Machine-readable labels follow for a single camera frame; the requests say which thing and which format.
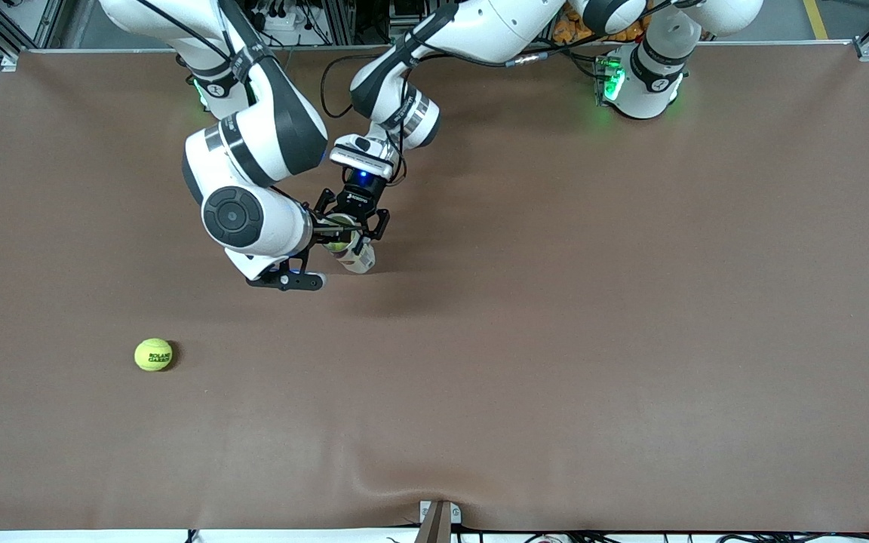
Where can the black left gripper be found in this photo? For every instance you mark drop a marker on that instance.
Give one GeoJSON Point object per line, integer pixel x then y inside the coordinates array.
{"type": "Point", "coordinates": [357, 200]}

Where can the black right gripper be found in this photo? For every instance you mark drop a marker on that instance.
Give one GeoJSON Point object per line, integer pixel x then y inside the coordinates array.
{"type": "Point", "coordinates": [321, 226]}

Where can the plain yellow tennis ball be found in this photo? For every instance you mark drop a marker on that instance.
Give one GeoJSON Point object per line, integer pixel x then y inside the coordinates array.
{"type": "Point", "coordinates": [338, 240]}

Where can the white blue tennis ball can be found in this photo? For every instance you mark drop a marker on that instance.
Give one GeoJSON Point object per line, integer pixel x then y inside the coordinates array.
{"type": "Point", "coordinates": [363, 262]}

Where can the yellow tennis ball black print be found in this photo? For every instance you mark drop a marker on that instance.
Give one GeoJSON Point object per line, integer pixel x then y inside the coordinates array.
{"type": "Point", "coordinates": [153, 354]}

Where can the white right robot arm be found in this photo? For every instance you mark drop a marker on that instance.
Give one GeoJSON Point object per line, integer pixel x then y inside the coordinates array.
{"type": "Point", "coordinates": [276, 226]}

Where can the white power strip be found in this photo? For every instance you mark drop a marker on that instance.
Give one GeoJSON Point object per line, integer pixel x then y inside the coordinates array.
{"type": "Point", "coordinates": [306, 34]}

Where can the orange bags pile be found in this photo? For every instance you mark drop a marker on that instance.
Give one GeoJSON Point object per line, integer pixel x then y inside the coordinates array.
{"type": "Point", "coordinates": [566, 32]}

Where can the brown table mat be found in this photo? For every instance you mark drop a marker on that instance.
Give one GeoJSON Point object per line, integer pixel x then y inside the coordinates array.
{"type": "Point", "coordinates": [631, 362]}

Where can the aluminium frame post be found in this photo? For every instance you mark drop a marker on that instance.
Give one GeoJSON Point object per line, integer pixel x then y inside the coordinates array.
{"type": "Point", "coordinates": [331, 26]}

